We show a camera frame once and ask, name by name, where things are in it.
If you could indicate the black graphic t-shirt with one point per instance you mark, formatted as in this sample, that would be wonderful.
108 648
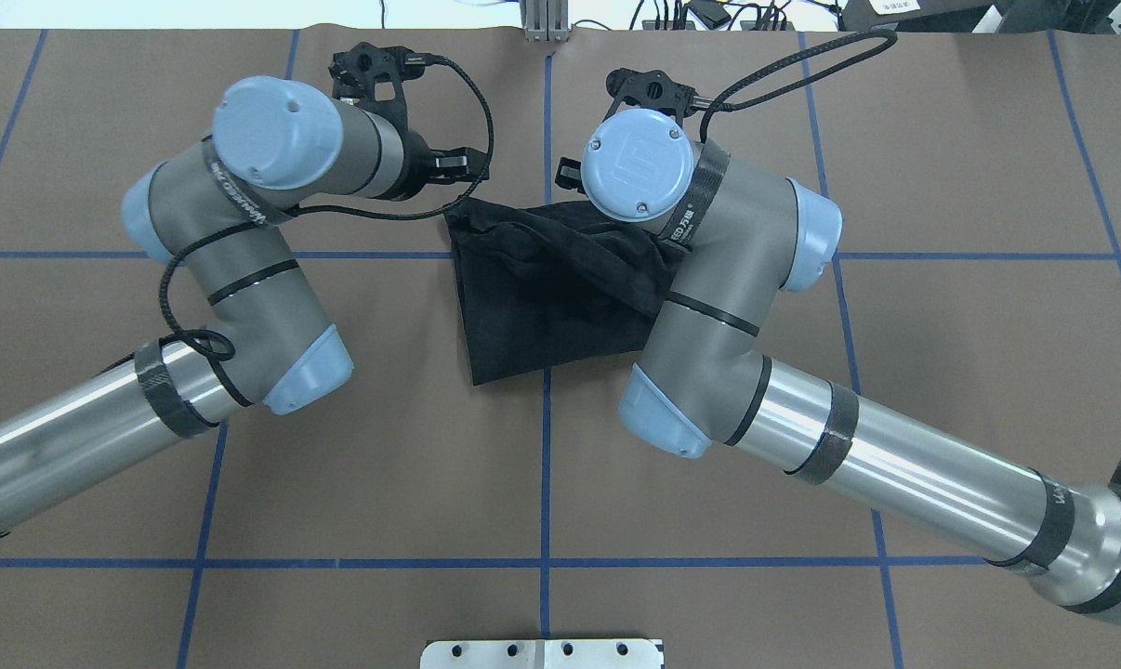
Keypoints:
548 285

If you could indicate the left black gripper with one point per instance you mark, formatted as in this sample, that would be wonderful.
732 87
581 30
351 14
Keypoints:
415 159

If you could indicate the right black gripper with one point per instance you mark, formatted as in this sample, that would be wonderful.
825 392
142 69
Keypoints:
570 175

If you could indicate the aluminium frame post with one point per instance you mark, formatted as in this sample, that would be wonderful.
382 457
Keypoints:
545 21

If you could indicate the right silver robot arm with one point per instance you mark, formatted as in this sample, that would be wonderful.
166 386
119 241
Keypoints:
745 235

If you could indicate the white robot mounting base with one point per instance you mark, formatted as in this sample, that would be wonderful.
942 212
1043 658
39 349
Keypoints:
545 653

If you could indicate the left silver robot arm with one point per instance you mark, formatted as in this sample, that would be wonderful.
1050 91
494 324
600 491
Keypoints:
243 326

